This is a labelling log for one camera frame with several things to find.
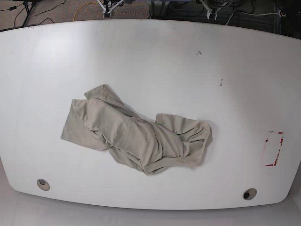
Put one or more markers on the beige t-shirt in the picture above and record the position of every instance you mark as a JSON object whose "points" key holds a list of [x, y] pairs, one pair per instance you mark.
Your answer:
{"points": [[103, 122]]}

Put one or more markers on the red tape rectangle marking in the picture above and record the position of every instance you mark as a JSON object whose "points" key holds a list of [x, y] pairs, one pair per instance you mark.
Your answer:
{"points": [[272, 148]]}

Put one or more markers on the black tripod stand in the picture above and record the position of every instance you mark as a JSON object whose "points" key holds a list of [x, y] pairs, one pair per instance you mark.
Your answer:
{"points": [[28, 6]]}

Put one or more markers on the right table cable grommet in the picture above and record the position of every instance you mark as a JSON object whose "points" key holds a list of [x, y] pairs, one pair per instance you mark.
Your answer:
{"points": [[249, 194]]}

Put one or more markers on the table cable grommet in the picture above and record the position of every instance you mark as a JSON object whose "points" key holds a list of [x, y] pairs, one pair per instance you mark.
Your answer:
{"points": [[249, 194], [43, 185]]}

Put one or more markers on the left table cable grommet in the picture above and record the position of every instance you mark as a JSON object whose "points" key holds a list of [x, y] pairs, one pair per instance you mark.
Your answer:
{"points": [[43, 185]]}

